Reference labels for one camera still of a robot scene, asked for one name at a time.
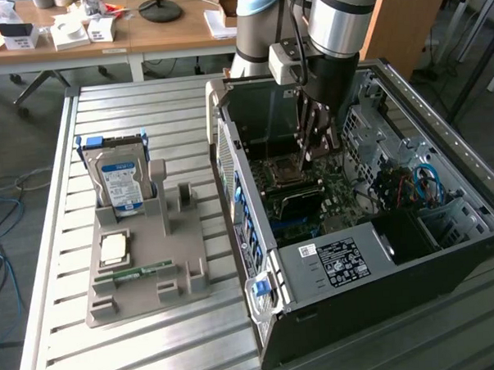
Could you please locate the green RAM stick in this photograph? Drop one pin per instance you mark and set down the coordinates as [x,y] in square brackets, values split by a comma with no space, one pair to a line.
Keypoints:
[132,273]

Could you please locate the wooden cabinet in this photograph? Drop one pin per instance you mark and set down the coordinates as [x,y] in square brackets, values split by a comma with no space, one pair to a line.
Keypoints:
[407,14]

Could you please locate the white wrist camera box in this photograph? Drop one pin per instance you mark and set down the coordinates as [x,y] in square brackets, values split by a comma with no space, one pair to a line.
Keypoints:
[282,62]

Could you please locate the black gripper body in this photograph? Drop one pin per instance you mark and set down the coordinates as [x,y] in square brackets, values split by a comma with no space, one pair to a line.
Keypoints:
[332,83]

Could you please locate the grey parts rack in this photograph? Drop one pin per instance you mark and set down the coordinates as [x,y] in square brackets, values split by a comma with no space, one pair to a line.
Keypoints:
[151,246]

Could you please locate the flat white box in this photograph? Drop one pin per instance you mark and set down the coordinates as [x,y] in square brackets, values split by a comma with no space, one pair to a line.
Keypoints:
[70,44]

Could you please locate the silver chipset heatsink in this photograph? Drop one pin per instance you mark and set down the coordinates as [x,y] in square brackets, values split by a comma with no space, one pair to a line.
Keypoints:
[335,225]

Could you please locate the black open PC case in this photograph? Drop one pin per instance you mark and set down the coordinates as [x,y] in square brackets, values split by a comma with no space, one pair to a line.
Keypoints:
[359,319]

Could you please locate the hard disk blue label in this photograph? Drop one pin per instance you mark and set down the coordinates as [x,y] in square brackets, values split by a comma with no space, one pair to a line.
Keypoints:
[120,182]

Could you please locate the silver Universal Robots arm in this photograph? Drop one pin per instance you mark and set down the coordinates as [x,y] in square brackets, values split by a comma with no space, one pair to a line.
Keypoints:
[260,28]

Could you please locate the black round lamp base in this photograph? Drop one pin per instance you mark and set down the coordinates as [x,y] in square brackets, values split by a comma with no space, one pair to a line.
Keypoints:
[160,12]

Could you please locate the grey cup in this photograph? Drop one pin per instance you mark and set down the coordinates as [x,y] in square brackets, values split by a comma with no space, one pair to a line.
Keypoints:
[43,2]

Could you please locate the grey power supply unit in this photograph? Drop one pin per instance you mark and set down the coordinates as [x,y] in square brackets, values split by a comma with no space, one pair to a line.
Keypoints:
[300,273]

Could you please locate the wooden desk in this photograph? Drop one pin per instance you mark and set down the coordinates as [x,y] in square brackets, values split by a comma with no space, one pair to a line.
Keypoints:
[171,36]
[40,54]

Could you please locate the blue case latch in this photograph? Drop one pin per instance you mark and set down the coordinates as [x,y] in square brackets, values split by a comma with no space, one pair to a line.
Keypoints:
[261,286]

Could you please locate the dark desk leg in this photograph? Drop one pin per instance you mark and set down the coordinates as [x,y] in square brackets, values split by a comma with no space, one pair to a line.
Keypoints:
[472,86]

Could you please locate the small white labelled box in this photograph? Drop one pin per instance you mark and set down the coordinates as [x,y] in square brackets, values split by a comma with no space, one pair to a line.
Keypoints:
[101,31]

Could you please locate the black low-profile graphics card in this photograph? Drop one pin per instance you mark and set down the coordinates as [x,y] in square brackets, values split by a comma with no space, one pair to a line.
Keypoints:
[301,205]

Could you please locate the white paper stack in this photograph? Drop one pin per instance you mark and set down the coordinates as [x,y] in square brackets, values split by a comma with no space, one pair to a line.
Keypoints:
[219,26]

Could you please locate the blue expansion slot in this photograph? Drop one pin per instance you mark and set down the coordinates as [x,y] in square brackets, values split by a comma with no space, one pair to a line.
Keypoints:
[292,226]

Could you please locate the metal CPU socket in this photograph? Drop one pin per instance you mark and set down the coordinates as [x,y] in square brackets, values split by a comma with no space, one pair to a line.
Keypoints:
[283,169]

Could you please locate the white tape roll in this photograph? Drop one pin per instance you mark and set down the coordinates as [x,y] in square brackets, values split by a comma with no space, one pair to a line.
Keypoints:
[70,26]

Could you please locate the metal disk bay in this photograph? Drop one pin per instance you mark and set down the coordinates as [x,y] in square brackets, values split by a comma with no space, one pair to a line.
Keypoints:
[453,221]

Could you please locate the perforated metal disk cage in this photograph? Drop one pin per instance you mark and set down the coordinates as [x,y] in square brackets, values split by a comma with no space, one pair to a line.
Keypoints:
[368,147]

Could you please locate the silver CPU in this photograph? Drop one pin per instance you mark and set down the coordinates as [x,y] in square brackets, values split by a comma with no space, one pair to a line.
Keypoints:
[112,249]

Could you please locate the green motherboard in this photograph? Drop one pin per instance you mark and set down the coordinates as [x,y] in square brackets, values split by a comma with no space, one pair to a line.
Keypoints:
[341,189]

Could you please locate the white box black lid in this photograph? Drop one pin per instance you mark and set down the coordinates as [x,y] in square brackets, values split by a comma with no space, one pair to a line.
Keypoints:
[19,41]

